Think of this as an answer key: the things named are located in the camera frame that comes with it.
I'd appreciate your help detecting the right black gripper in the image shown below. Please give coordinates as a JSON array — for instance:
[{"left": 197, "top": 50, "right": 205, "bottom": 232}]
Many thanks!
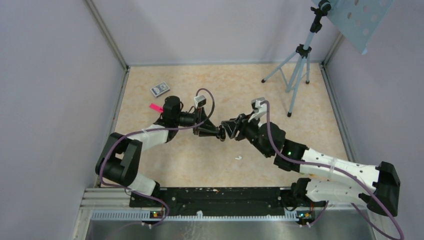
[{"left": 222, "top": 110, "right": 272, "bottom": 158}]

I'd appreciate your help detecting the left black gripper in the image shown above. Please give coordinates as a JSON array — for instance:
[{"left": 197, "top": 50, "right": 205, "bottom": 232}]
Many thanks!
[{"left": 174, "top": 106, "right": 219, "bottom": 137}]

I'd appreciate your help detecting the black round charging case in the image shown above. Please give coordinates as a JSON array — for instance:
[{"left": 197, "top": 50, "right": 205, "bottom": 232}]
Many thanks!
[{"left": 216, "top": 128, "right": 227, "bottom": 142}]

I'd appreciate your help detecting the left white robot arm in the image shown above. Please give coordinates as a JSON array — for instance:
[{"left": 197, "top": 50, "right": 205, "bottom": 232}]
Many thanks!
[{"left": 95, "top": 95, "right": 226, "bottom": 207}]

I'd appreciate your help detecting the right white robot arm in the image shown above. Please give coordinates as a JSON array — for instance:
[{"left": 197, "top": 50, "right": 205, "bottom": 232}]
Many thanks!
[{"left": 221, "top": 114, "right": 401, "bottom": 217}]

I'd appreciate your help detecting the pink marker strip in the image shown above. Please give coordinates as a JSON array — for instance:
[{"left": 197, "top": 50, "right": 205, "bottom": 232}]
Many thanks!
[{"left": 149, "top": 103, "right": 164, "bottom": 113}]

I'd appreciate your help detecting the grey card box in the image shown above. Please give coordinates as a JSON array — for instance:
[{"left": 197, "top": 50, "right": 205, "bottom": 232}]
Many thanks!
[{"left": 150, "top": 81, "right": 170, "bottom": 98}]

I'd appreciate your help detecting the grey tripod stand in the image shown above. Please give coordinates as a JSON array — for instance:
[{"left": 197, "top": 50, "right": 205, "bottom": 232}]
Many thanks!
[{"left": 261, "top": 0, "right": 332, "bottom": 118}]

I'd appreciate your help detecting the perforated blue metal plate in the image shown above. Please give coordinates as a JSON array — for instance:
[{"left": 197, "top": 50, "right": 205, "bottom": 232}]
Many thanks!
[{"left": 313, "top": 0, "right": 394, "bottom": 55}]

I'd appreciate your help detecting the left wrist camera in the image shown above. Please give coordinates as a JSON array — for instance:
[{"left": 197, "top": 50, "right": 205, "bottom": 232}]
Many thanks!
[{"left": 193, "top": 95, "right": 207, "bottom": 109}]

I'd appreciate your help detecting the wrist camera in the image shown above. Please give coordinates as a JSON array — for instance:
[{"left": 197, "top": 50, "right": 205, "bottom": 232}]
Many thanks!
[
  {"left": 193, "top": 95, "right": 207, "bottom": 109},
  {"left": 248, "top": 97, "right": 268, "bottom": 123}
]

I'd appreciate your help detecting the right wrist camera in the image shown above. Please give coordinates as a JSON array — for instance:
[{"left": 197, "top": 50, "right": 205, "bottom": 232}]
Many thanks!
[{"left": 248, "top": 97, "right": 268, "bottom": 123}]

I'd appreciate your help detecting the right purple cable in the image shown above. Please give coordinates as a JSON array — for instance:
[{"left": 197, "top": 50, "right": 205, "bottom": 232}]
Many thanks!
[{"left": 261, "top": 99, "right": 406, "bottom": 240}]

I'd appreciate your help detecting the purple cable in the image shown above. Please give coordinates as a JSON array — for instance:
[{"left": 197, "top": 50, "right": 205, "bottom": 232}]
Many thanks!
[
  {"left": 97, "top": 87, "right": 216, "bottom": 229},
  {"left": 261, "top": 99, "right": 406, "bottom": 240}
]

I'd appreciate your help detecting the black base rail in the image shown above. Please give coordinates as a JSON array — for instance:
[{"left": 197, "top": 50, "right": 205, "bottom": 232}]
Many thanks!
[{"left": 129, "top": 186, "right": 327, "bottom": 218}]

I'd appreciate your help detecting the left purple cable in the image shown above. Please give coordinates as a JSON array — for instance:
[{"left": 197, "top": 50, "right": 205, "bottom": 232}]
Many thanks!
[{"left": 97, "top": 87, "right": 216, "bottom": 229}]

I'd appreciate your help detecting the white comb cable duct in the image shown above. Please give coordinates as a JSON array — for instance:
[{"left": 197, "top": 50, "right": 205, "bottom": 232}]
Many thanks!
[{"left": 91, "top": 209, "right": 299, "bottom": 223}]

